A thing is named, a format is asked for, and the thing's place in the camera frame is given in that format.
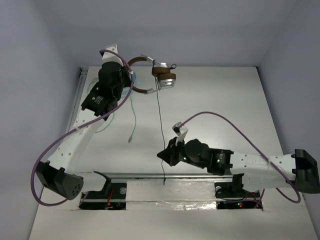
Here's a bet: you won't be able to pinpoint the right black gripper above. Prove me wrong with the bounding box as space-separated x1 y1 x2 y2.
157 136 206 169

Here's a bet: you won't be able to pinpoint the black headphone cable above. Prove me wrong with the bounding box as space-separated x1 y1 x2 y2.
152 63 177 186

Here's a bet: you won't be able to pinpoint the brown silver headphones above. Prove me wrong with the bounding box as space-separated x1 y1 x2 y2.
127 54 177 95

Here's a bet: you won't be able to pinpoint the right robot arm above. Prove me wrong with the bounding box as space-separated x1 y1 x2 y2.
157 138 320 197

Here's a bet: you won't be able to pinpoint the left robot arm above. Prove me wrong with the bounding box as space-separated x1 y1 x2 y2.
30 61 134 207

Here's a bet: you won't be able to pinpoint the light blue headphones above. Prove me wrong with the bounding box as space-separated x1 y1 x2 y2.
122 71 139 97

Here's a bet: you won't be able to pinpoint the white foil covered block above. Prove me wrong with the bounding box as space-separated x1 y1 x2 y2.
125 179 217 211

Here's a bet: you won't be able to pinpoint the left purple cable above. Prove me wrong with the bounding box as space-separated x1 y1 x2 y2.
30 49 135 207

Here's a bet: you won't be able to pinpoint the purple cable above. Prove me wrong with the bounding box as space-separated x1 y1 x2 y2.
30 49 135 207
178 111 302 205

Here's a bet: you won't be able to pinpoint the green headphone cable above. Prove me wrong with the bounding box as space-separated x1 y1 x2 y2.
86 77 138 144

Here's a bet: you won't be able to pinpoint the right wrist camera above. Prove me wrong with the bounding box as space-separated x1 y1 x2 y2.
172 122 188 137

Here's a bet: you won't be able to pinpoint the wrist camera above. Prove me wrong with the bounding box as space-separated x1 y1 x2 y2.
105 44 118 54
172 122 188 137

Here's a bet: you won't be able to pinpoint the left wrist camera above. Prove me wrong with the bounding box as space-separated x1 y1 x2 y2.
105 44 118 54

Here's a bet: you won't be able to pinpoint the aluminium rail left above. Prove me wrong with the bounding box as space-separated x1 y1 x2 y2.
53 66 88 176

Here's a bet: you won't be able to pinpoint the aluminium rail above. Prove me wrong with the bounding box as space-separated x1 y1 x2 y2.
53 66 88 176
103 172 232 181

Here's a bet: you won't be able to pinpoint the aluminium rail front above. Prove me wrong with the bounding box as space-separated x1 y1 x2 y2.
103 172 232 181

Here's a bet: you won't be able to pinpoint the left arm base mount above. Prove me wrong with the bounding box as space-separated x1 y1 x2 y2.
78 171 127 211

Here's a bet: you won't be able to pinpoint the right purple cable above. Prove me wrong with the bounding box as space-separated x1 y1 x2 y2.
178 111 302 205

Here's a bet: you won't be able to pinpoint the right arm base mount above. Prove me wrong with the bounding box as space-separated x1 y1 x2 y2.
214 173 263 210

